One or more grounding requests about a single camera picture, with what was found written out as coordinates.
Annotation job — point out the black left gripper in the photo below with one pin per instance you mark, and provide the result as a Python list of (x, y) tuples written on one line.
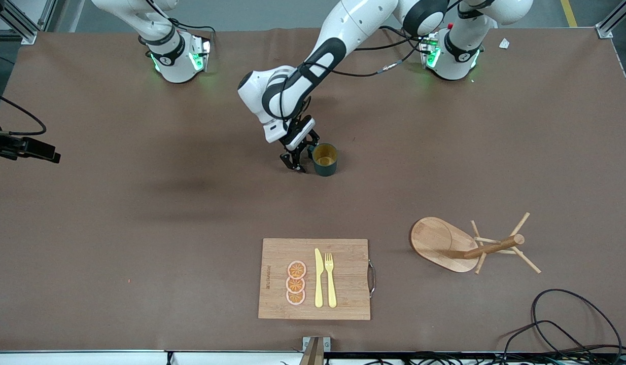
[(311, 137)]

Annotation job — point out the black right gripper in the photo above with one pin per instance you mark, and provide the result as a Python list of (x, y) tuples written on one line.
[(9, 145)]

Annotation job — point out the dark teal cup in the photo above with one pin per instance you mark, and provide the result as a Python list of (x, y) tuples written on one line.
[(327, 165)]

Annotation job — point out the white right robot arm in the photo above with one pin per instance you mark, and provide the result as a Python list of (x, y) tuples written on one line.
[(171, 56)]

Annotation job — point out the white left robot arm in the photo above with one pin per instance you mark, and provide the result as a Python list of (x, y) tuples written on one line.
[(343, 30)]

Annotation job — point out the wooden mug rack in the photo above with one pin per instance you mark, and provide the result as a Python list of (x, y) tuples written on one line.
[(435, 239)]

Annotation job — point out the toy orange slice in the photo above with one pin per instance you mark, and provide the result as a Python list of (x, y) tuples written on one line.
[(296, 269), (295, 298), (295, 285)]

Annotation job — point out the yellow plastic knife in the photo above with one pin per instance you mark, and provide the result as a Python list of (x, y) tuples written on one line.
[(318, 279)]

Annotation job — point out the bamboo cutting board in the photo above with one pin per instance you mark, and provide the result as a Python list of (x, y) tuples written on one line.
[(343, 279)]

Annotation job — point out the yellow plastic fork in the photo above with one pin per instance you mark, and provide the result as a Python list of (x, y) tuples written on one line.
[(331, 284)]

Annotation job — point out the brown table cover mat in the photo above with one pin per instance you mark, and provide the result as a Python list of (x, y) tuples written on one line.
[(140, 279)]

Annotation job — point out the white paper scrap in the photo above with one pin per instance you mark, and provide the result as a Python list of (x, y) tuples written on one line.
[(504, 43)]

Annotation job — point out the aluminium frame profile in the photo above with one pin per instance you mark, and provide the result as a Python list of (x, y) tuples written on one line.
[(610, 25), (24, 28)]

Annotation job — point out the wooden camera mount bracket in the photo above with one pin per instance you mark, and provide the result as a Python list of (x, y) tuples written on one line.
[(313, 352)]

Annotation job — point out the white table edge rail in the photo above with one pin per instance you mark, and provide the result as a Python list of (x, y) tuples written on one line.
[(90, 359)]

